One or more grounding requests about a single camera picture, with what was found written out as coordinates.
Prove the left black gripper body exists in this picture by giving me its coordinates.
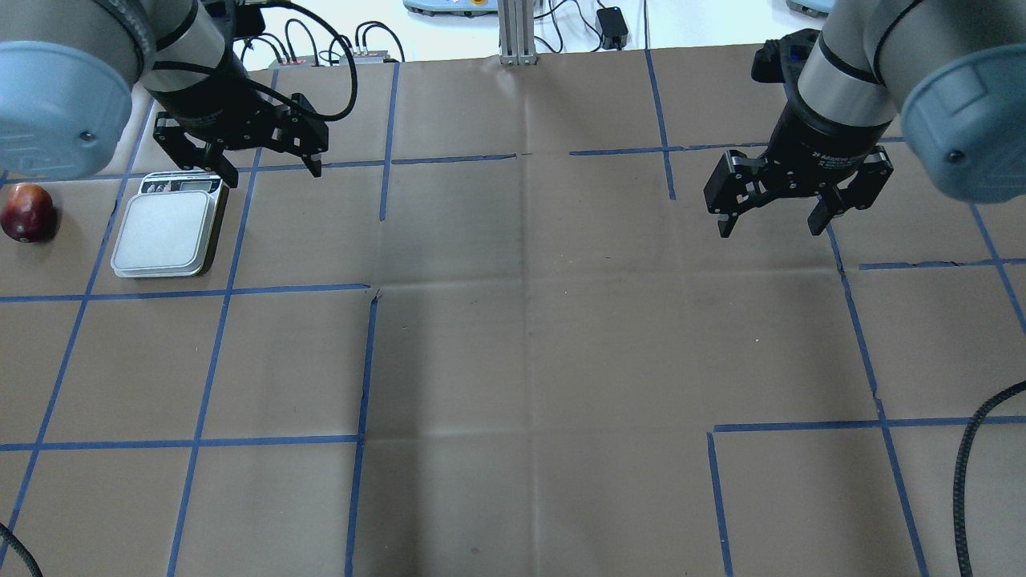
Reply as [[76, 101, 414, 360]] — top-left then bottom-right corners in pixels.
[[151, 61, 298, 154]]

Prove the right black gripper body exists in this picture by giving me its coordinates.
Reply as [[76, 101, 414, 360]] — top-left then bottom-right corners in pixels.
[[728, 103, 886, 202]]

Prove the red yellow mango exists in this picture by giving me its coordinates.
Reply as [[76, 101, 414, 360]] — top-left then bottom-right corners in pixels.
[[1, 183, 58, 244]]

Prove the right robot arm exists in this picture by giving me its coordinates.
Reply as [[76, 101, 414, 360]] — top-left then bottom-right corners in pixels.
[[704, 1, 1025, 238]]

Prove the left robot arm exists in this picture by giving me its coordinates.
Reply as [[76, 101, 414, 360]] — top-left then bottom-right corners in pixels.
[[1, 1, 329, 187]]

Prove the white electronic kitchen scale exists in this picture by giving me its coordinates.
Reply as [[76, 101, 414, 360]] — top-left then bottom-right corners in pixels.
[[109, 171, 228, 279]]

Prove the grey usb hub box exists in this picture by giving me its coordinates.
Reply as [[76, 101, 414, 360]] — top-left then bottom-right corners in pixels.
[[331, 50, 397, 65]]

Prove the teach pendant tablet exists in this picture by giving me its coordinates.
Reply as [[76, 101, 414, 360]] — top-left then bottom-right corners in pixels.
[[401, 0, 498, 18]]

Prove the black power adapter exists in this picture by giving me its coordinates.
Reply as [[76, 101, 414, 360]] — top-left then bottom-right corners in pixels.
[[595, 6, 630, 50]]

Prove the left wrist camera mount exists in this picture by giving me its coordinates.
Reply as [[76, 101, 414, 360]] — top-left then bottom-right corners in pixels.
[[201, 1, 266, 41]]

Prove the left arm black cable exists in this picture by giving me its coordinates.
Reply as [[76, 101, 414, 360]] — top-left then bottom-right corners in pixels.
[[232, 0, 359, 123]]

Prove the aluminium frame post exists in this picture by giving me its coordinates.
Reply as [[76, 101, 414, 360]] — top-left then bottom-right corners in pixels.
[[497, 0, 538, 67]]

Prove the black braided cable right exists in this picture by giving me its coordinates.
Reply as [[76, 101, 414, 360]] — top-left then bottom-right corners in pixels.
[[952, 380, 1026, 577]]

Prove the black braided cable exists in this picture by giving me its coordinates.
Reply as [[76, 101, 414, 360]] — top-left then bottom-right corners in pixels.
[[0, 523, 42, 577], [952, 380, 1026, 577]]

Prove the black braided cable left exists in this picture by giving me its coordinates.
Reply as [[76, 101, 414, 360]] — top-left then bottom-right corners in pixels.
[[0, 523, 42, 577]]

